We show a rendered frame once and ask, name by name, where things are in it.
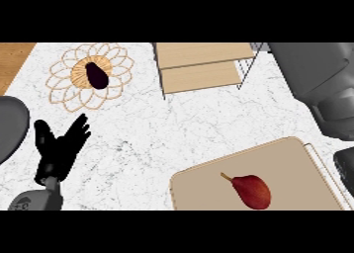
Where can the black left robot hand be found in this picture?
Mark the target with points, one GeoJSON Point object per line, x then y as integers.
{"type": "Point", "coordinates": [58, 148]}

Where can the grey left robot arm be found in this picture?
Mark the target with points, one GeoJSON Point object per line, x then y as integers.
{"type": "Point", "coordinates": [39, 199]}

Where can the red squash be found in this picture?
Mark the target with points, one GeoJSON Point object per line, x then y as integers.
{"type": "Point", "coordinates": [253, 191]}

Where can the beige tray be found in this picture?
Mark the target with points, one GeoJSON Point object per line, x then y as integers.
{"type": "Point", "coordinates": [262, 178]}

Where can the dark grey round pan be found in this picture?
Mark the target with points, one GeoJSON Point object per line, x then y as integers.
{"type": "Point", "coordinates": [5, 130]}

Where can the woven flower placemat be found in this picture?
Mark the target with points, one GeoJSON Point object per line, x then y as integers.
{"type": "Point", "coordinates": [89, 76]}

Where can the dark purple eggplant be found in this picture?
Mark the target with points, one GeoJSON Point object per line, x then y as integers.
{"type": "Point", "coordinates": [97, 75]}

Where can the brown wooden board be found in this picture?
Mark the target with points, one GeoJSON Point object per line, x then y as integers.
{"type": "Point", "coordinates": [6, 66]}

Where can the dark grey appliance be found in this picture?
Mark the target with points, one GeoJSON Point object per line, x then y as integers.
{"type": "Point", "coordinates": [326, 82]}

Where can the black rounded object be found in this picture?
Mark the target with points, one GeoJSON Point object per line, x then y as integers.
{"type": "Point", "coordinates": [352, 173]}

